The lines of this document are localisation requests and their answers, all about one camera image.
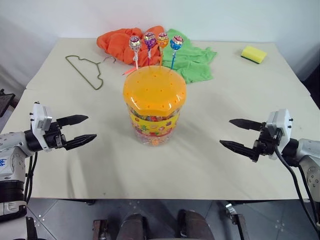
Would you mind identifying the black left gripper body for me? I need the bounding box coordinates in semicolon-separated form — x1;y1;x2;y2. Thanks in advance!
44;120;68;151

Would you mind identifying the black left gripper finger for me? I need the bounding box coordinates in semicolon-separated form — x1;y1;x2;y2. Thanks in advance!
56;114;89;129
64;133;98;151

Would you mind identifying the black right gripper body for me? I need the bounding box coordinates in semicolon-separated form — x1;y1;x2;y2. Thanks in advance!
252;121;282;157

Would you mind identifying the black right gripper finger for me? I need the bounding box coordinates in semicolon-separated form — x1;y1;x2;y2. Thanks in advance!
219;139;259;163
228;118;266;132

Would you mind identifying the silver pink wrapped lollipop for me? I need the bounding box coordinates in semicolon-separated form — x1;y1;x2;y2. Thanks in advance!
128;35;142;71

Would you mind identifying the blue wrapped lollipop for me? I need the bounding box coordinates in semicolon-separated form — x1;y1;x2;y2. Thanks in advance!
169;35;185;70

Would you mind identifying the purple wrapped lollipop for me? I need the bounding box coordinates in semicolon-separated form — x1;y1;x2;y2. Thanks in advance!
142;31;157;68

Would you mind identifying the orange wrapped lollipop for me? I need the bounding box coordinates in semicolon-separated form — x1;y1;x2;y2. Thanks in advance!
156;32;169;69

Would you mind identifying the black stand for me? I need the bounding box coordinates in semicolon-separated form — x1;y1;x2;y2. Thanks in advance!
0;88;17;119

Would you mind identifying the yellow sponge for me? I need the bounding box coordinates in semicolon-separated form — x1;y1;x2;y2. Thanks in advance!
240;45;269;65

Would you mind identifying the pink stick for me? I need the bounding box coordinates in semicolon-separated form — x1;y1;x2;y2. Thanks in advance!
121;67;137;77

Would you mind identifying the clear candy jar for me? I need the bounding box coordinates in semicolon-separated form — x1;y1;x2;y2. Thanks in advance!
127;104;180;147

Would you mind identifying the green cloth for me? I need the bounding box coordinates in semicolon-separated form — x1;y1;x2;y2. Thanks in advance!
161;27;218;85

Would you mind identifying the orange plastic perforated lid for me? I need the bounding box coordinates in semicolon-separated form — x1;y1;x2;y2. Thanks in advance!
122;65;187;116

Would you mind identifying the orange cloth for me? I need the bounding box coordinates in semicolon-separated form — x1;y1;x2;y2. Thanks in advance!
96;24;167;68

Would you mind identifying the dark rounded shape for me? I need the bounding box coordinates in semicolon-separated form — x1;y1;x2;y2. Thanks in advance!
176;209;216;240
117;212;152;240

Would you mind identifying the brown table leg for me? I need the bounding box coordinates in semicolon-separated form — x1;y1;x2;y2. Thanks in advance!
91;219;109;240

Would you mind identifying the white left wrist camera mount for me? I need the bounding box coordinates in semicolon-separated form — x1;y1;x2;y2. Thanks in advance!
29;101;54;153

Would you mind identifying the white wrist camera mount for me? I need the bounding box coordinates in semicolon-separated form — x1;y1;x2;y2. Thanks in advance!
29;101;54;153
265;108;294;161

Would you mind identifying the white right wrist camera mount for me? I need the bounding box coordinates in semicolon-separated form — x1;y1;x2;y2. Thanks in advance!
265;108;294;161

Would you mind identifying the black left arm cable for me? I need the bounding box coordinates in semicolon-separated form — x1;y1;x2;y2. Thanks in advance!
22;151;39;202

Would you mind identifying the green wire clothes hanger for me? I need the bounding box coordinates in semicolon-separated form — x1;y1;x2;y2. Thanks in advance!
65;54;117;91

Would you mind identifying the table leg with metal bracket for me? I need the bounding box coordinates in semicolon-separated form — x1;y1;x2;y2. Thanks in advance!
223;201;249;240

